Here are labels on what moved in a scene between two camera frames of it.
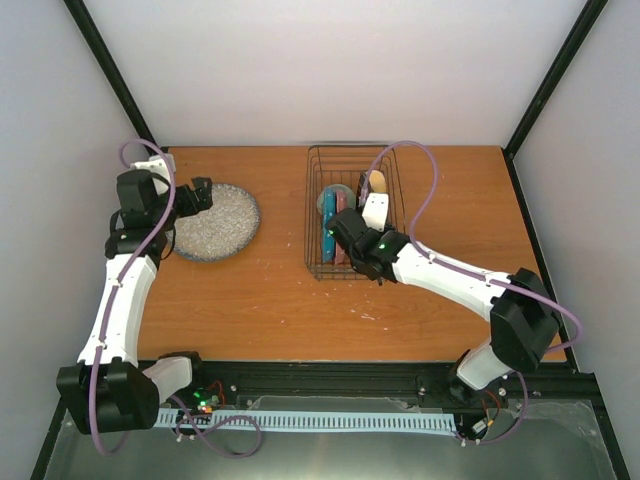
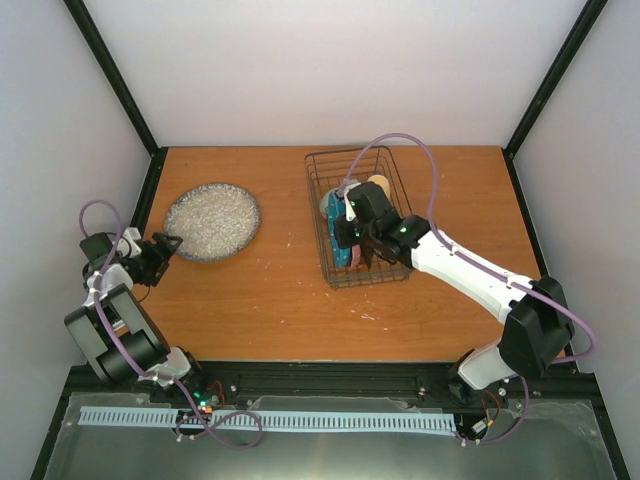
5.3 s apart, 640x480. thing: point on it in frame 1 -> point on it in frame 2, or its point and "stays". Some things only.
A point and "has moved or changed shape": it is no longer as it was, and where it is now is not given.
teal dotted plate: x=328 y=210 has moved or changed shape
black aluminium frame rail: x=195 y=382 stays
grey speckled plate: x=221 y=231 stays
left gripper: x=204 y=196 -> x=159 y=259
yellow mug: x=378 y=181 stays
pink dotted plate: x=342 y=204 has moved or changed shape
